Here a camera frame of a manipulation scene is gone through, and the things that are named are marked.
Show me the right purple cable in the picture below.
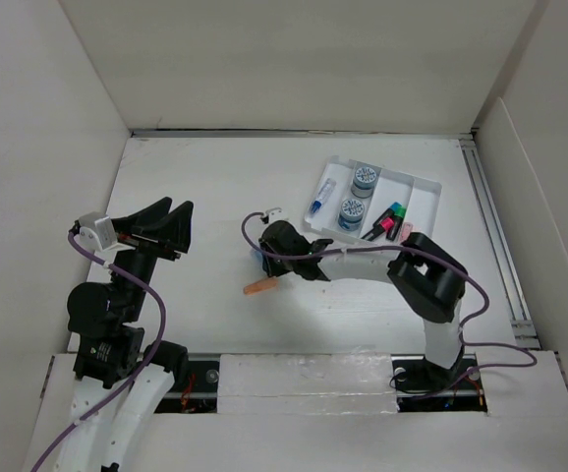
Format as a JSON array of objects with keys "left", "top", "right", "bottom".
[{"left": 241, "top": 210, "right": 540, "bottom": 397}]

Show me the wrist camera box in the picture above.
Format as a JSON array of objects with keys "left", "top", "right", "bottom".
[
  {"left": 76, "top": 212, "right": 118, "bottom": 252},
  {"left": 260, "top": 206, "right": 289, "bottom": 225}
]

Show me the white organizer tray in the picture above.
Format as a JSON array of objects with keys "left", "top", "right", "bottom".
[{"left": 303, "top": 156, "right": 442, "bottom": 244}]

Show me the pastel orange highlighter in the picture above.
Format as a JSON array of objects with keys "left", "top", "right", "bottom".
[{"left": 243, "top": 277, "right": 278, "bottom": 296}]

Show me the pink cap black highlighter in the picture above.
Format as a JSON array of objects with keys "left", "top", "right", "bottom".
[{"left": 363, "top": 217, "right": 395, "bottom": 241}]

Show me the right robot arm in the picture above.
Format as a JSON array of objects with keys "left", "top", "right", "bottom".
[{"left": 259, "top": 220, "right": 466, "bottom": 387}]

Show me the blue cap black highlighter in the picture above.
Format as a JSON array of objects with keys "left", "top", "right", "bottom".
[{"left": 371, "top": 202, "right": 401, "bottom": 228}]

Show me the white blue glue tube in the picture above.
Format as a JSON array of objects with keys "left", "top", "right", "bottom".
[{"left": 309, "top": 178, "right": 337, "bottom": 215}]

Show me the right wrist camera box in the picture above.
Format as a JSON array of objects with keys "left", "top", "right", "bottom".
[{"left": 260, "top": 206, "right": 289, "bottom": 225}]

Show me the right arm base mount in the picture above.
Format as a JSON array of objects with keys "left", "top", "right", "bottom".
[{"left": 389, "top": 357, "right": 487, "bottom": 413}]

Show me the green cap black highlighter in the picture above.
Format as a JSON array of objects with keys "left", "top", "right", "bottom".
[{"left": 386, "top": 206, "right": 407, "bottom": 241}]

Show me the blue jar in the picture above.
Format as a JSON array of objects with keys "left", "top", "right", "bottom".
[
  {"left": 337, "top": 198, "right": 366, "bottom": 232},
  {"left": 351, "top": 165, "right": 378, "bottom": 199}
]

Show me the pastel pink highlighter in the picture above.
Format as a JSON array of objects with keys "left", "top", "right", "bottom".
[{"left": 398, "top": 222, "right": 414, "bottom": 244}]

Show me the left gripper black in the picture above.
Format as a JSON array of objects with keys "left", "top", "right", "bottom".
[{"left": 113, "top": 195, "right": 193, "bottom": 319}]

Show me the pastel blue highlighter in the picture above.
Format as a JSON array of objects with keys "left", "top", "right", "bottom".
[{"left": 251, "top": 250, "right": 263, "bottom": 266}]

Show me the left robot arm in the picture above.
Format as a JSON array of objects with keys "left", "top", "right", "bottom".
[{"left": 41, "top": 197, "right": 194, "bottom": 471}]

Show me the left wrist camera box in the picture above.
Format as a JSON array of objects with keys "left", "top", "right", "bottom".
[{"left": 76, "top": 212, "right": 118, "bottom": 252}]

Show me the aluminium rail right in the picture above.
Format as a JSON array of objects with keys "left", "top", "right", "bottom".
[{"left": 459, "top": 135, "right": 541, "bottom": 350}]

